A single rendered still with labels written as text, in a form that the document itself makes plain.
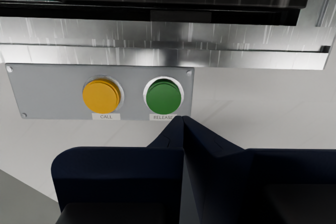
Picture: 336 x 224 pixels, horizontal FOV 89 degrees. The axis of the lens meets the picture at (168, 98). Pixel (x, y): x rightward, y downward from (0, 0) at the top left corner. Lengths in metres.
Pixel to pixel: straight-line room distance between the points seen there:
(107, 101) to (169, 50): 0.09
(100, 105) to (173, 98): 0.08
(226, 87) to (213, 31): 0.15
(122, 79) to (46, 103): 0.10
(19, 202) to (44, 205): 0.21
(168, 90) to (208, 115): 0.17
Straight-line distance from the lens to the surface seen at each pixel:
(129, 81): 0.20
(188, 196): 0.26
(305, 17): 0.24
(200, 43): 0.20
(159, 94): 0.19
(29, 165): 0.48
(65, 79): 0.22
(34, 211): 2.31
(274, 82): 0.36
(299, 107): 0.41
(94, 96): 0.20
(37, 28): 0.23
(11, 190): 2.21
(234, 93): 0.33
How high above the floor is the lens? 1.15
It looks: 69 degrees down
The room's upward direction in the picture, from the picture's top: 176 degrees clockwise
